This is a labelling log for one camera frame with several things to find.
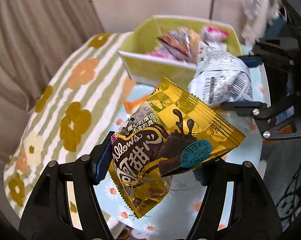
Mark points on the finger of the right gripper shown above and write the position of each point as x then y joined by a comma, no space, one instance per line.
251,61
244,108

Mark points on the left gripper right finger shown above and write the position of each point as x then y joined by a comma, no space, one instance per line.
253,213

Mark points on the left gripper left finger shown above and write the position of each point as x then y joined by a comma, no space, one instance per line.
47,214

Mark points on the white grey snack bag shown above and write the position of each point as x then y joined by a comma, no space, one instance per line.
220,77

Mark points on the pink snack packet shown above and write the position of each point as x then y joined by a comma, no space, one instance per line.
212,35

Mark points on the yellow chocolate pillows packet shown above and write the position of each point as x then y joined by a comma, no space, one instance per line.
172,132

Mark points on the red patterned snack bag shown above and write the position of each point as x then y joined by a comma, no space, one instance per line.
182,43

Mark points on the beige orange snack bag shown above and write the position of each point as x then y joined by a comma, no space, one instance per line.
132,106

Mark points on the blue daisy tablecloth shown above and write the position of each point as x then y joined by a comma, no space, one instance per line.
173,217

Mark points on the green striped floral blanket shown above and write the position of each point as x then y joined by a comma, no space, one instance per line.
74,114

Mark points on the yellow-green cardboard box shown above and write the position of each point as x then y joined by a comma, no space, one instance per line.
146,60

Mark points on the beige curtain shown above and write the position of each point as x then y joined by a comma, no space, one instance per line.
36,37

